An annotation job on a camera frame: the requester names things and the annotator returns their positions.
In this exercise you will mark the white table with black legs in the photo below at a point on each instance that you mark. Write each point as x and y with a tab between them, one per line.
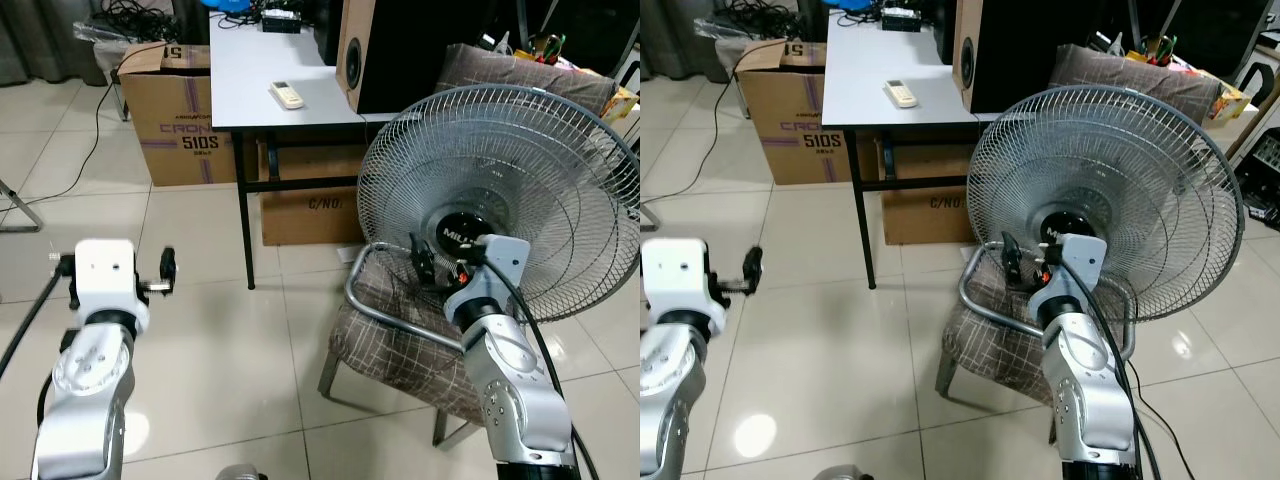
250	70
860	70

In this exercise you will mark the wooden speaker with black front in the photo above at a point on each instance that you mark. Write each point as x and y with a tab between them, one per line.
420	60
1040	60

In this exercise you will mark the brown plaid chrome-frame chair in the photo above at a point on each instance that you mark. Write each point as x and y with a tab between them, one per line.
390	350
1000	340

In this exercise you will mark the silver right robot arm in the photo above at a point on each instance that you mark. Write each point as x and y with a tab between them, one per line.
510	390
1085	390

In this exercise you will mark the colourful tool bundle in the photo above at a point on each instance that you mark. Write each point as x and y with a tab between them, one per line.
545	48
1160	48

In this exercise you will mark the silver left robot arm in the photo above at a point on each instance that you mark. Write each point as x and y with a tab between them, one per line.
85	390
668	390

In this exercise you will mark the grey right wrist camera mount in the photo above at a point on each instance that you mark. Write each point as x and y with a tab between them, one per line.
495	280
1075	280

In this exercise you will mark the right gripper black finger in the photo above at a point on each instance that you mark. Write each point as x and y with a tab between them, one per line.
1012	256
422	258

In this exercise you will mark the white remote control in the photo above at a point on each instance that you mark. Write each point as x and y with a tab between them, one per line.
900	94
286	95

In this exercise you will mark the yellow printed packet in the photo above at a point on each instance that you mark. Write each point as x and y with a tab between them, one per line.
1228	105
620	105

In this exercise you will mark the blue round object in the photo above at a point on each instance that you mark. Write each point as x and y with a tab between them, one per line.
850	4
235	5

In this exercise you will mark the grey robot foot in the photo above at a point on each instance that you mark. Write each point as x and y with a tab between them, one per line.
848	473
242	473

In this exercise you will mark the black electronics rack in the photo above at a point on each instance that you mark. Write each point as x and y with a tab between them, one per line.
1260	175

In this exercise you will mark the chrome furniture leg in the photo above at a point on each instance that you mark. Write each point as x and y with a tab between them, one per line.
648	218
25	212

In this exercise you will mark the small black electronic device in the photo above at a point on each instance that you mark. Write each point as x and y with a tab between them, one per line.
899	20
281	20

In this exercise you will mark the purple-printed cardboard box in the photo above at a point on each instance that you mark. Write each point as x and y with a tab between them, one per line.
790	120
170	120

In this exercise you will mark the grey curtain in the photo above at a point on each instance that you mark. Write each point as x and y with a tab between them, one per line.
40	35
665	35

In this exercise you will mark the clear plastic bag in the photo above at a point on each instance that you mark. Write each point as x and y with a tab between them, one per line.
725	38
105	40

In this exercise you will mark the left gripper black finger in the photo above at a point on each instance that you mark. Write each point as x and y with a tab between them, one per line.
753	268
169	268

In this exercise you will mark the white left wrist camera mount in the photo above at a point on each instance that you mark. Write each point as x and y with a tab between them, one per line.
680	272
105	272

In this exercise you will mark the plain brown cardboard box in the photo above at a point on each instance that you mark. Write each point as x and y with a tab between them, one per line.
925	215
310	215

